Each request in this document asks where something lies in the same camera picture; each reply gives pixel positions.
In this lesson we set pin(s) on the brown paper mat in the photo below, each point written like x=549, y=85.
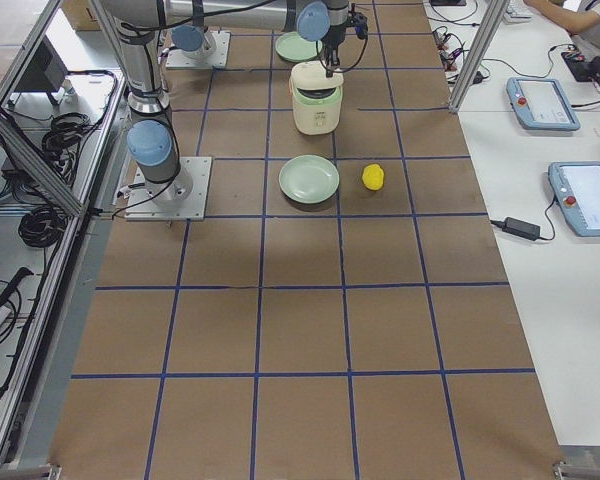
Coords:
x=370, y=336

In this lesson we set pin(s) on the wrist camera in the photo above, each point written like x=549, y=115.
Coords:
x=360, y=24

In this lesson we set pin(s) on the teach pendant far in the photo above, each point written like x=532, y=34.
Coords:
x=541, y=104

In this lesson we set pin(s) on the aluminium frame post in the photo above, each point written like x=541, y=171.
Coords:
x=481, y=42

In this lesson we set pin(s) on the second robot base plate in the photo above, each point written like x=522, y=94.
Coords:
x=178, y=61

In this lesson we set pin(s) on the green plate near cooker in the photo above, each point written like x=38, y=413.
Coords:
x=293, y=48

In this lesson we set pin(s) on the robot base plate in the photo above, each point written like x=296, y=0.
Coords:
x=184, y=199

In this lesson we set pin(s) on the teach pendant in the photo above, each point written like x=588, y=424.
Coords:
x=541, y=104
x=576, y=186

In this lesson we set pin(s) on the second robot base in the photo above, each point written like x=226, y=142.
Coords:
x=196, y=43

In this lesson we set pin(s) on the black power adapter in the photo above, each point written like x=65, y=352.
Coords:
x=521, y=229

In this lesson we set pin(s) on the teach pendant near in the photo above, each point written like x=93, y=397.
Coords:
x=576, y=186

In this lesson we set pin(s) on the cream rice cooker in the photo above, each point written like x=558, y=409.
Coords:
x=316, y=98

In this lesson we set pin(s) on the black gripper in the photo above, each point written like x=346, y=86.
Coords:
x=332, y=36

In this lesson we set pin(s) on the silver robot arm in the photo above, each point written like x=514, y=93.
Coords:
x=139, y=23

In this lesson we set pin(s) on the yellow toy fruit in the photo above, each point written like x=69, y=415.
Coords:
x=373, y=177

